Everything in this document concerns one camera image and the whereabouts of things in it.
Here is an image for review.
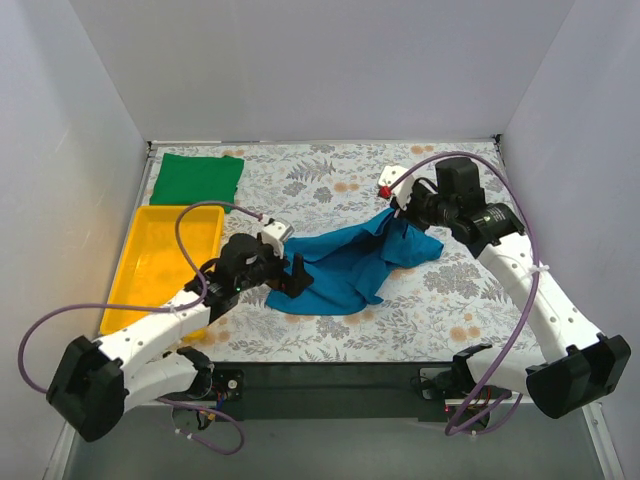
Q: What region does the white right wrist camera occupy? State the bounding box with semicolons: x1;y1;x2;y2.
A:
377;165;415;210

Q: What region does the floral patterned table mat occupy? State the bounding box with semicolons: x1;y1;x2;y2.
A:
141;142;520;362

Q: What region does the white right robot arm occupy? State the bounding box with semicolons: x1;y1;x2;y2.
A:
378;152;631;419

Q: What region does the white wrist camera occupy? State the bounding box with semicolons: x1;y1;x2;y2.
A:
260;218;294;259
377;165;415;210

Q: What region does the blue t shirt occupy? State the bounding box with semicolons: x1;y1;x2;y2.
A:
266;209;444;316

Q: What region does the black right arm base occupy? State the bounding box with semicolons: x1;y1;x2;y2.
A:
409;368;492;414

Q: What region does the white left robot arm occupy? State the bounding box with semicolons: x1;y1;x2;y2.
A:
46;223;313;442

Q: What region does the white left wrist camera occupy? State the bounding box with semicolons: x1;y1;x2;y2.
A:
260;218;294;259

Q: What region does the green folded t shirt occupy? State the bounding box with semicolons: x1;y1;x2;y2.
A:
149;153;244;206

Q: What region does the yellow plastic tray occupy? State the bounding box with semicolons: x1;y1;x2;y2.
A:
99;204;226;343

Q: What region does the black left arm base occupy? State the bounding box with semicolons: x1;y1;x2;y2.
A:
187;361;245;402

